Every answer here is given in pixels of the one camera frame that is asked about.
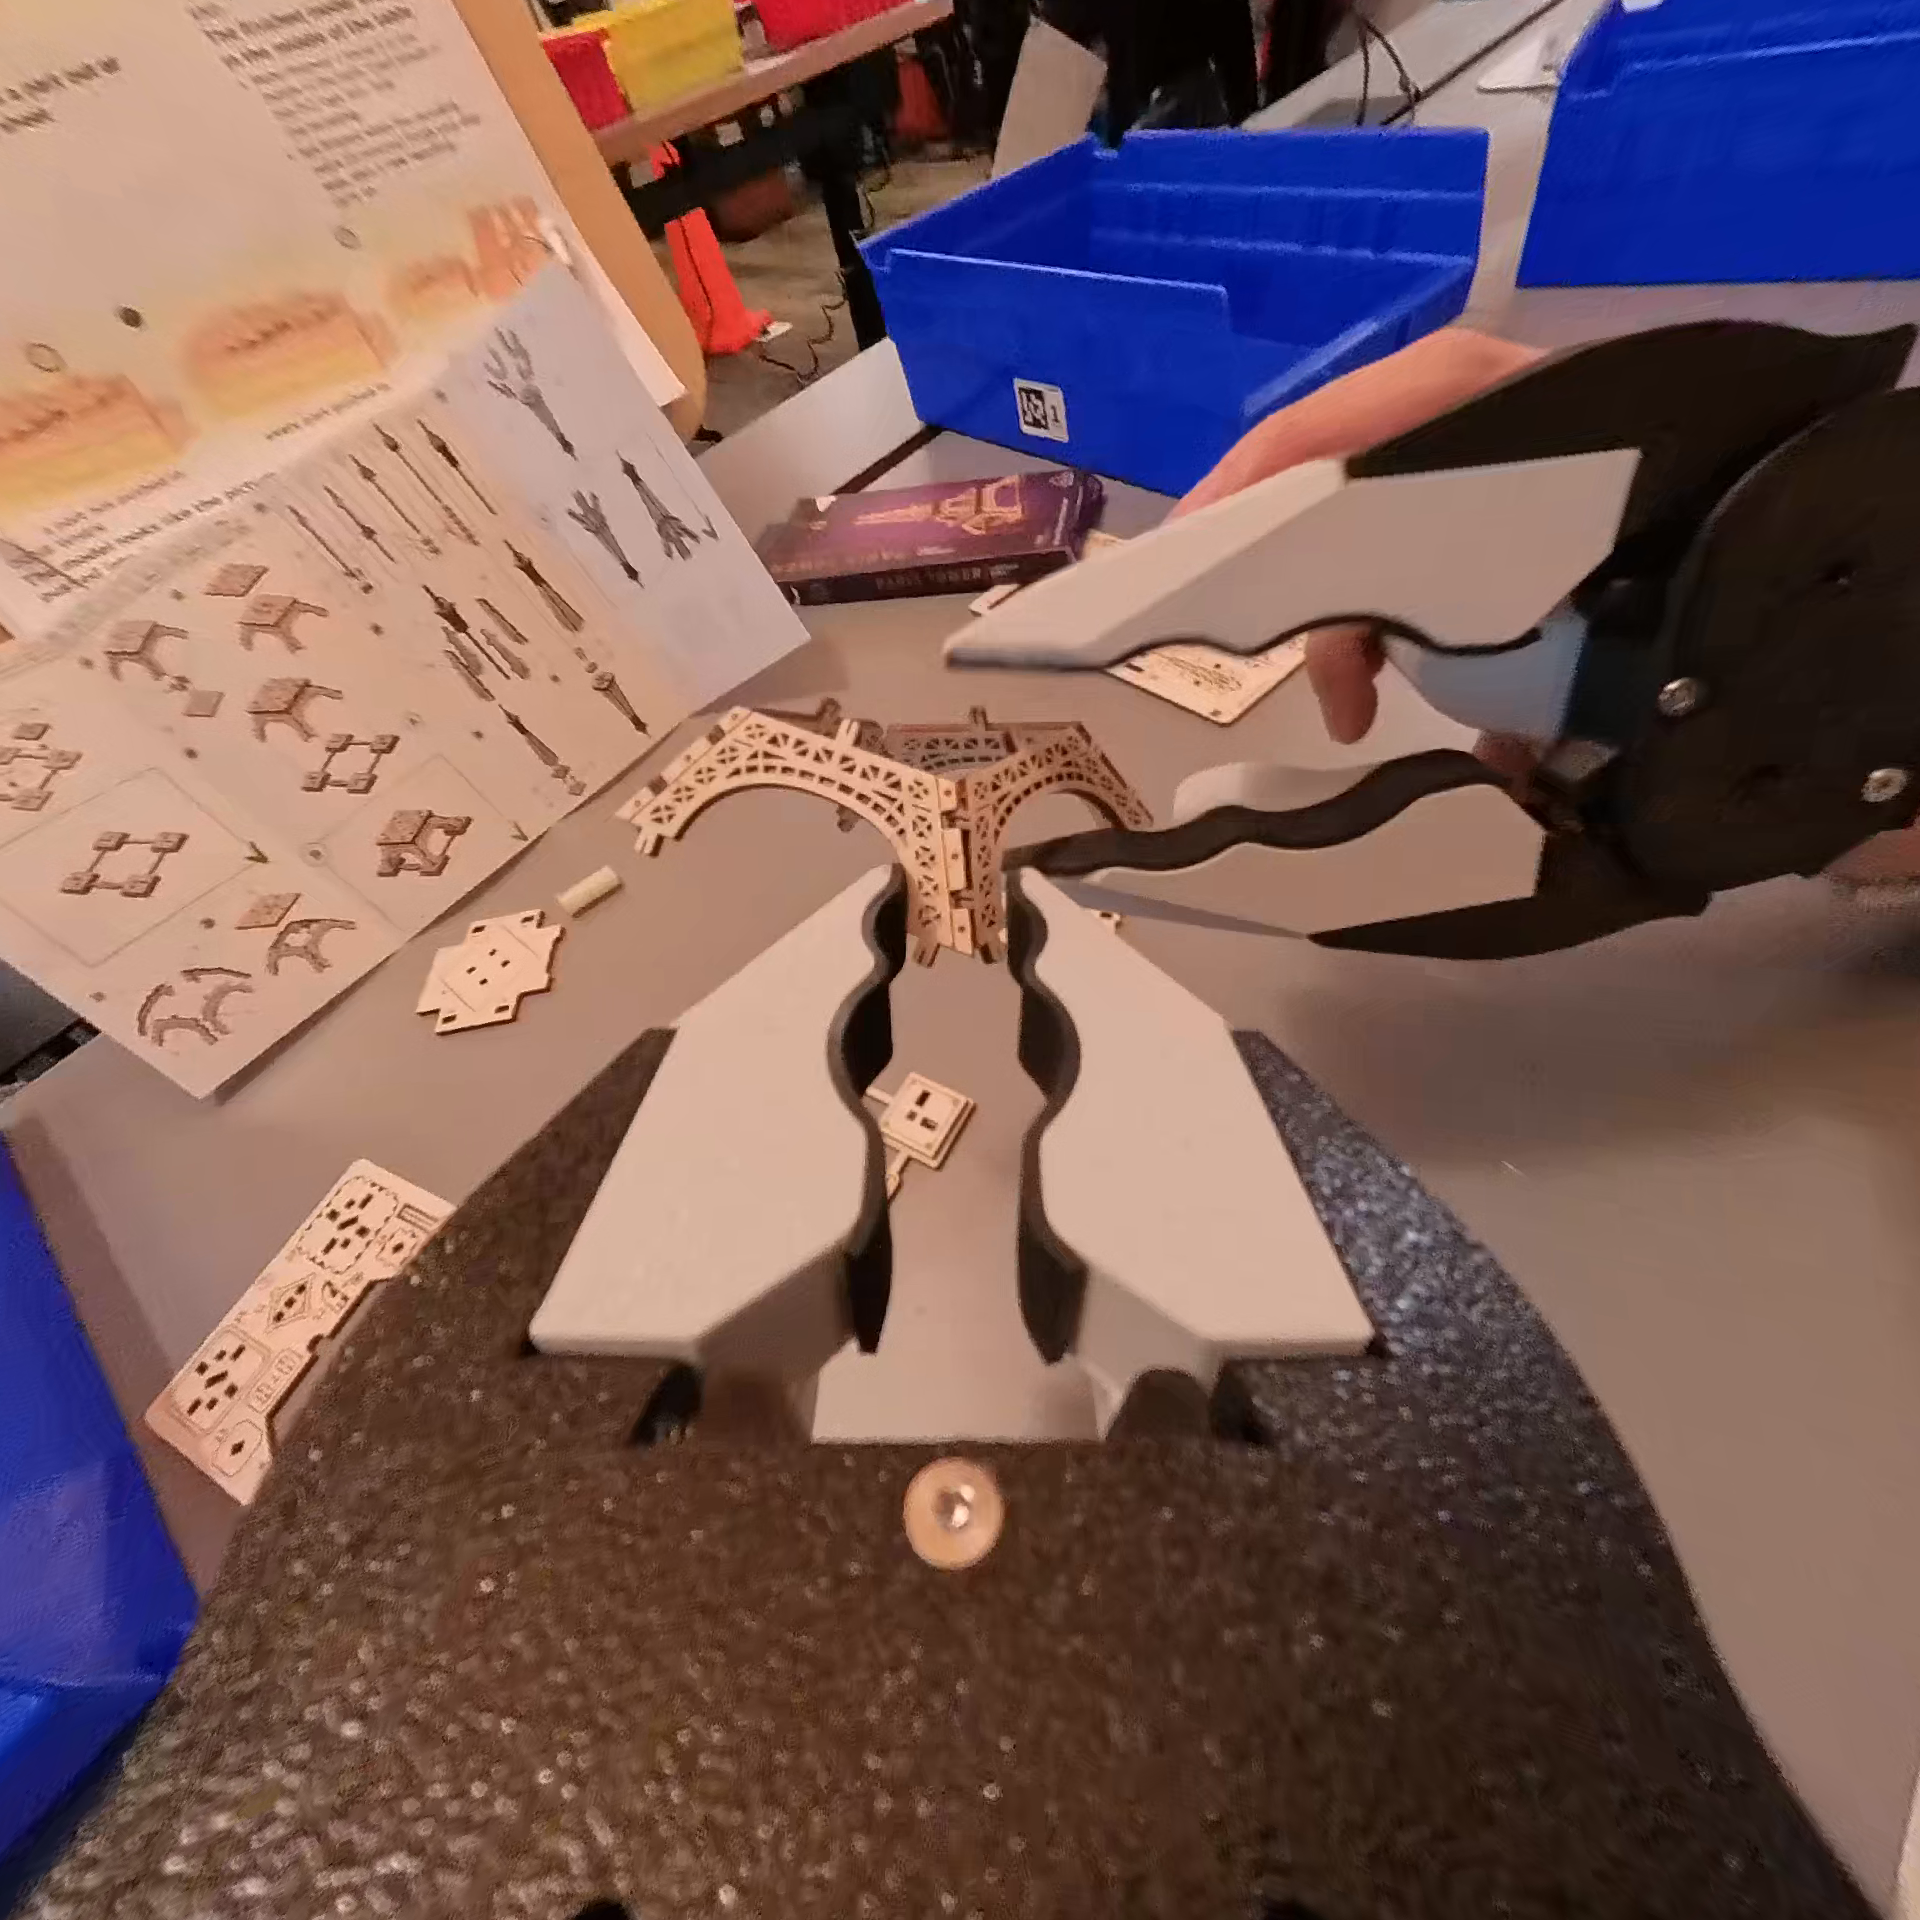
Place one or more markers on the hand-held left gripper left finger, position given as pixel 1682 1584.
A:
pixel 704 1186

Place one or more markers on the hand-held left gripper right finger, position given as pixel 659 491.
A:
pixel 1200 1202

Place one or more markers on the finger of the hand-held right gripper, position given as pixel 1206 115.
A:
pixel 1396 879
pixel 1350 556

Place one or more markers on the wooden tower base model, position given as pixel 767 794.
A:
pixel 938 870

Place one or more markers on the person's right hand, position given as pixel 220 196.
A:
pixel 1396 398

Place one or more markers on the wooden sheet with arch cutouts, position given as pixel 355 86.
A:
pixel 1200 682

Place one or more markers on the wooden square platform piece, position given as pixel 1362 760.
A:
pixel 487 975

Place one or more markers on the small pale cylinder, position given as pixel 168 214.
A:
pixel 589 890

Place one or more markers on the blue divided plastic bin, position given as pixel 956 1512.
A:
pixel 1142 300

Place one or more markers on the purple puzzle box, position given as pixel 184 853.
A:
pixel 915 534

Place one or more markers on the wooden sheet with square cutouts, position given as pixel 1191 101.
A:
pixel 284 1319

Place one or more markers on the long grey table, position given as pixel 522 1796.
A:
pixel 1306 90

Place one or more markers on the grey panel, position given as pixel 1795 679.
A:
pixel 1050 106

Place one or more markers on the assembly diagram sheet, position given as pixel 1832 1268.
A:
pixel 376 676

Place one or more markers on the orange traffic cone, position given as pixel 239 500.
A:
pixel 715 285

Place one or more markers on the wooden table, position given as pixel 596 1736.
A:
pixel 780 84

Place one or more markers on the red plastic bin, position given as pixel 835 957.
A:
pixel 587 84
pixel 820 19

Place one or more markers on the yellow plastic bin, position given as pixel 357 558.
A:
pixel 675 53

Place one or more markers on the wooden board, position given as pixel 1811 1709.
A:
pixel 587 181

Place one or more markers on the large printed instruction sheet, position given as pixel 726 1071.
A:
pixel 224 226

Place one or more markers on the wooden square frame piece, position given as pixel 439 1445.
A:
pixel 922 1118

